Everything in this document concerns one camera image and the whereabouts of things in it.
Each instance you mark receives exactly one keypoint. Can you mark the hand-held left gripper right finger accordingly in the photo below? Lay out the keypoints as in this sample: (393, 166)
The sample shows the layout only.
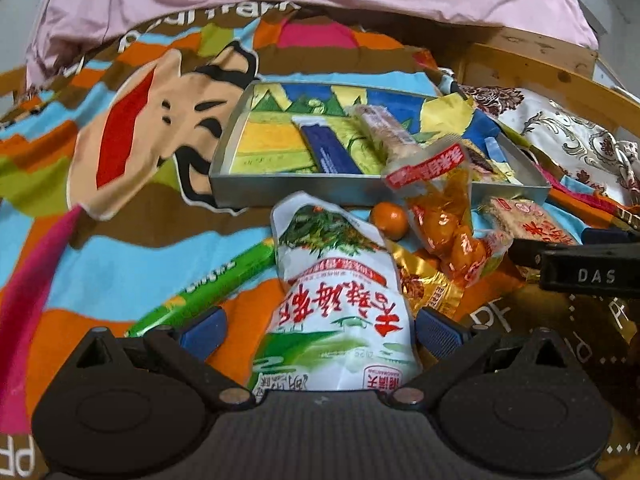
(440, 332)

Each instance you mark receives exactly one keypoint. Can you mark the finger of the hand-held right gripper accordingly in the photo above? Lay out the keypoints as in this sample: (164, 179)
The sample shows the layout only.
(610, 236)
(532, 250)

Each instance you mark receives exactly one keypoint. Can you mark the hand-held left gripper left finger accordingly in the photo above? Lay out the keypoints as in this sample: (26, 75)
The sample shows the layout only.
(205, 332)

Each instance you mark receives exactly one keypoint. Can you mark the clear rice cracker packet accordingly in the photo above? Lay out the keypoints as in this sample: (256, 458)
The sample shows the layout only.
(530, 222)

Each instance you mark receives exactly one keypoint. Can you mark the long green snack packet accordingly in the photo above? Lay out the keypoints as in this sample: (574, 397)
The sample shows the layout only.
(200, 285)

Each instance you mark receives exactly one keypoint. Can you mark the gold foil snack packet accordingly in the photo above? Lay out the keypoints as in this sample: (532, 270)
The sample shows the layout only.
(425, 285)

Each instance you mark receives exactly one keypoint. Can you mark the orange sausage packet red label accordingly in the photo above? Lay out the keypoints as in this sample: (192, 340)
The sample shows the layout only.
(450, 220)

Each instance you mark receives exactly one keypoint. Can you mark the yellow snack bar packet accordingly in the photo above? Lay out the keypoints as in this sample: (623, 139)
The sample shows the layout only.
(487, 162)

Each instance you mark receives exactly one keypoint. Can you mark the white green snack packet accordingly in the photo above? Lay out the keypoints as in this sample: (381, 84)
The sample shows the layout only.
(335, 285)

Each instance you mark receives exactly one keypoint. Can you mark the orange tangerine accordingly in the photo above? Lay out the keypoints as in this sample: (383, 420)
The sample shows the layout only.
(390, 220)

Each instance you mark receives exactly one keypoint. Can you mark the clear cake packet red label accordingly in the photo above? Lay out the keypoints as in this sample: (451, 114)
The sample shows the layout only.
(390, 132)

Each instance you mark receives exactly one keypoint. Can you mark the grey box with drawing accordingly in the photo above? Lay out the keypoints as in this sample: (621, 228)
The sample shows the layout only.
(270, 145)

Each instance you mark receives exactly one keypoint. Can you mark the blue snack packet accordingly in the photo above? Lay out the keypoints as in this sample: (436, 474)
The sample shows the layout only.
(330, 147)

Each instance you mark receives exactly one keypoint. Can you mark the white floral cushion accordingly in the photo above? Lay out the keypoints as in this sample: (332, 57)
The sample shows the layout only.
(560, 130)

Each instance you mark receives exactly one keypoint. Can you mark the colourful cartoon printed blanket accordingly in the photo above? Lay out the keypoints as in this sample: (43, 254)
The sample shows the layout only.
(100, 240)

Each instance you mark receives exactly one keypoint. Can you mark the wooden bed frame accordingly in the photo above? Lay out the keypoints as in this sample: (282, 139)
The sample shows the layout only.
(530, 60)

